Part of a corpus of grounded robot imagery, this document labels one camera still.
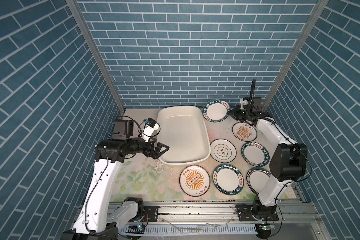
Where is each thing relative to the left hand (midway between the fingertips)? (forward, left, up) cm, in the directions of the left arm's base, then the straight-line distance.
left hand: (161, 143), depth 67 cm
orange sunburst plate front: (-7, -16, -29) cm, 34 cm away
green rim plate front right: (-6, -53, -29) cm, 61 cm away
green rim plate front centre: (-7, -36, -28) cm, 46 cm away
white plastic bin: (+30, -11, -29) cm, 43 cm away
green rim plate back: (+31, -32, -10) cm, 46 cm away
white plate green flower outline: (+12, -36, -28) cm, 47 cm away
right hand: (+28, -36, -6) cm, 46 cm away
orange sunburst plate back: (+27, -55, -28) cm, 68 cm away
